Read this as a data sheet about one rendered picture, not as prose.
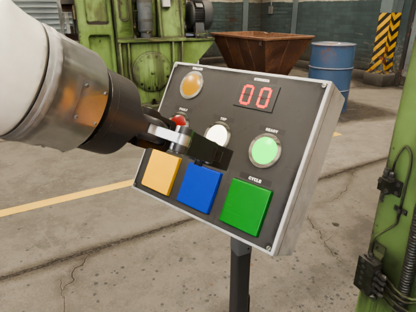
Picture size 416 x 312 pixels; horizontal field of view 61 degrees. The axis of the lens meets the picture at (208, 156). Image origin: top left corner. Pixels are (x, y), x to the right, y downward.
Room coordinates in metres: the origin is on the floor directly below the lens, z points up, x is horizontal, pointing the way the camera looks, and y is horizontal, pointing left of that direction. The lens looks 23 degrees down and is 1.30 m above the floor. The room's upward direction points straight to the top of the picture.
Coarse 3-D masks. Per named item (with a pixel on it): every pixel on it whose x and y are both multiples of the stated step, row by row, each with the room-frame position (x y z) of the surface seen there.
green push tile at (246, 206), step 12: (240, 180) 0.52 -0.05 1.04; (228, 192) 0.52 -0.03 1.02; (240, 192) 0.50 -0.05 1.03; (252, 192) 0.49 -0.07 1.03; (264, 192) 0.48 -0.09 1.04; (228, 204) 0.50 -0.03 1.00; (240, 204) 0.49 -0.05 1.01; (252, 204) 0.48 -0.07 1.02; (264, 204) 0.47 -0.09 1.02; (228, 216) 0.49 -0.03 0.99; (240, 216) 0.48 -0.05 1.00; (252, 216) 0.47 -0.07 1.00; (264, 216) 0.47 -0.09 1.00; (240, 228) 0.47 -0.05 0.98; (252, 228) 0.46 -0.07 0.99
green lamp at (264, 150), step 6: (264, 138) 0.54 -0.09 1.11; (270, 138) 0.53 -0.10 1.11; (258, 144) 0.54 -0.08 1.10; (264, 144) 0.53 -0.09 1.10; (270, 144) 0.53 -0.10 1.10; (252, 150) 0.54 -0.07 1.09; (258, 150) 0.53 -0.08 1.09; (264, 150) 0.52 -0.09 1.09; (270, 150) 0.52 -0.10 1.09; (276, 150) 0.52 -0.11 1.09; (258, 156) 0.53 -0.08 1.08; (264, 156) 0.52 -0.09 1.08; (270, 156) 0.52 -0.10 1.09; (258, 162) 0.52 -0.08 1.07; (264, 162) 0.51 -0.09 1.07
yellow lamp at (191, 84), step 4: (188, 76) 0.71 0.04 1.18; (192, 76) 0.70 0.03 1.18; (196, 76) 0.69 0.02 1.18; (184, 80) 0.71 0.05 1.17; (188, 80) 0.70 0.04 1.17; (192, 80) 0.69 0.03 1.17; (196, 80) 0.69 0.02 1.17; (200, 80) 0.68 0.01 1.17; (184, 84) 0.70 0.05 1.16; (188, 84) 0.69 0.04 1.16; (192, 84) 0.69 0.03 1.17; (196, 84) 0.68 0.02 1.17; (184, 88) 0.69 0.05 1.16; (188, 88) 0.69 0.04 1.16; (192, 88) 0.68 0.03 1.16; (196, 88) 0.68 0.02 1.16; (184, 92) 0.69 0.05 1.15; (188, 92) 0.68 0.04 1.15; (192, 92) 0.68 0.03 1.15
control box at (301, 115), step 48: (192, 96) 0.67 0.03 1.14; (240, 96) 0.61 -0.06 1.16; (288, 96) 0.56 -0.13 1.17; (336, 96) 0.55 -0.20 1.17; (240, 144) 0.56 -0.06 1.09; (288, 144) 0.51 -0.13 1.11; (144, 192) 0.62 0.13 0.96; (288, 192) 0.47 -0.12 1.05; (240, 240) 0.47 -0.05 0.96; (288, 240) 0.46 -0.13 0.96
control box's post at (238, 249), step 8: (232, 240) 0.65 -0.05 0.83; (232, 248) 0.65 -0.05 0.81; (240, 248) 0.63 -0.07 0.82; (248, 248) 0.64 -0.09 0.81; (232, 256) 0.65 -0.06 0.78; (240, 256) 0.63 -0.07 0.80; (248, 256) 0.64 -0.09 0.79; (232, 264) 0.65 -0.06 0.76; (240, 264) 0.63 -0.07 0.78; (248, 264) 0.64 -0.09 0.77; (232, 272) 0.65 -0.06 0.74; (240, 272) 0.63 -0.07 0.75; (248, 272) 0.64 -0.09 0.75; (232, 280) 0.65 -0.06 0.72; (240, 280) 0.63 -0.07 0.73; (248, 280) 0.64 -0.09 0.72; (232, 288) 0.65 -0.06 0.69; (240, 288) 0.63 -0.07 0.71; (248, 288) 0.64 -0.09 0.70; (232, 296) 0.64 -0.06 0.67; (240, 296) 0.63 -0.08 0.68; (232, 304) 0.64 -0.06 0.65; (240, 304) 0.63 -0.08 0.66
